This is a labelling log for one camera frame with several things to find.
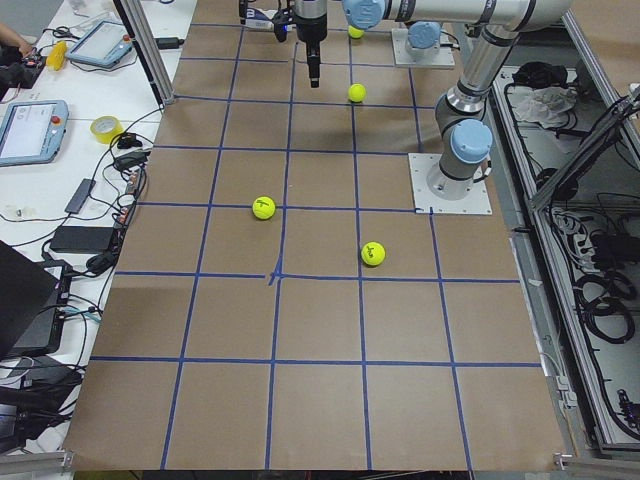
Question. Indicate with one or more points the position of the black laptop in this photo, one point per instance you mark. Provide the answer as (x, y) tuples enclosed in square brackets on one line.
[(33, 296)]

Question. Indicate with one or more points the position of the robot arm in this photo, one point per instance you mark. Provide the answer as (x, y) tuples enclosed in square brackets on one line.
[(466, 140), (423, 35)]

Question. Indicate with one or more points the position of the yellow tennis ball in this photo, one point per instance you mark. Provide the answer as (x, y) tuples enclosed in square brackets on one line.
[(373, 254), (263, 207), (355, 33), (356, 93)]

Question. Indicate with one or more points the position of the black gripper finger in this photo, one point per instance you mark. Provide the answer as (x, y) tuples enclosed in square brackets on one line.
[(313, 63)]

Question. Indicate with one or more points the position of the yellow tennis ball lower right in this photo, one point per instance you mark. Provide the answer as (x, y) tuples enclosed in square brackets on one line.
[(355, 33)]

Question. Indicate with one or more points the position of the white Wilson tennis ball can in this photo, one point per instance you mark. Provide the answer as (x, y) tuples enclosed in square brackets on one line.
[(257, 18)]

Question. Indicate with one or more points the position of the grey usb hub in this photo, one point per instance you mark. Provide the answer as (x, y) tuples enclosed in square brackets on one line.
[(80, 196)]

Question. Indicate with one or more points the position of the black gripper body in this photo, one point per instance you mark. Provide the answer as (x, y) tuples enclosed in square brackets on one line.
[(310, 26)]

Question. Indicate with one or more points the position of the teach pendant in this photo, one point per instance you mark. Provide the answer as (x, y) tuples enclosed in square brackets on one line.
[(103, 46), (32, 132)]

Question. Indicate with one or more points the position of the teach pendant near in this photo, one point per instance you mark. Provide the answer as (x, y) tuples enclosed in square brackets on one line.
[(32, 132)]

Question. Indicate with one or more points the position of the aluminium frame post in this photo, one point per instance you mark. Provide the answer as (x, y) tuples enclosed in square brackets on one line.
[(135, 22)]

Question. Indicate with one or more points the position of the yellow tape roll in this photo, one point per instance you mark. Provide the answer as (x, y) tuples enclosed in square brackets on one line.
[(106, 128)]

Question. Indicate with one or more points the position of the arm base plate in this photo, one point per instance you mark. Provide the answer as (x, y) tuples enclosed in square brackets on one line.
[(437, 56), (434, 192)]

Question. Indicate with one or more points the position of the black power adapter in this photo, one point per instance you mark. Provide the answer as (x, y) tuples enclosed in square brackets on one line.
[(81, 239)]

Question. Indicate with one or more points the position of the yellow tennis ball lower left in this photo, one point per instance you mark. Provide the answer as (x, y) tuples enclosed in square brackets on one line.
[(373, 254)]

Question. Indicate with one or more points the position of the yellow tennis ball centre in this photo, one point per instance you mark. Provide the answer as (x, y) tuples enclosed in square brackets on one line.
[(356, 93)]

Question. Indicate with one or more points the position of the yellow tennis ball upper left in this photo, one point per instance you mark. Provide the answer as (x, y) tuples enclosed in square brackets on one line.
[(263, 207)]

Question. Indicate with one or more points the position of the teach pendant far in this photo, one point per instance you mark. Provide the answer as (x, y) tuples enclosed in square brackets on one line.
[(103, 46)]

